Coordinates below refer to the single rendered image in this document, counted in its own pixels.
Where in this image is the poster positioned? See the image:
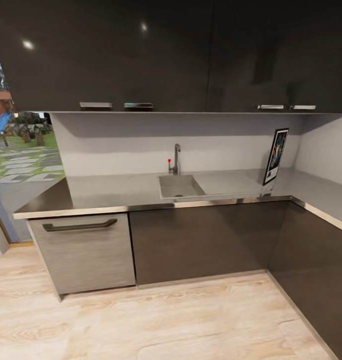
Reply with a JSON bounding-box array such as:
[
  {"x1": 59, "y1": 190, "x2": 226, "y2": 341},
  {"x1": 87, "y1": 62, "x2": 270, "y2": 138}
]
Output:
[{"x1": 263, "y1": 128, "x2": 289, "y2": 185}]

